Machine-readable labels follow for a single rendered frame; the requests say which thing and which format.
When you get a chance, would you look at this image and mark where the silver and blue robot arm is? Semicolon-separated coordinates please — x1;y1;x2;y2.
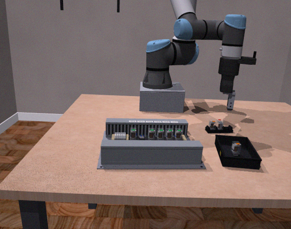
142;0;246;89

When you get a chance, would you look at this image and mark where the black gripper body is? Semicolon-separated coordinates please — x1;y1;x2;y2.
218;45;256;93

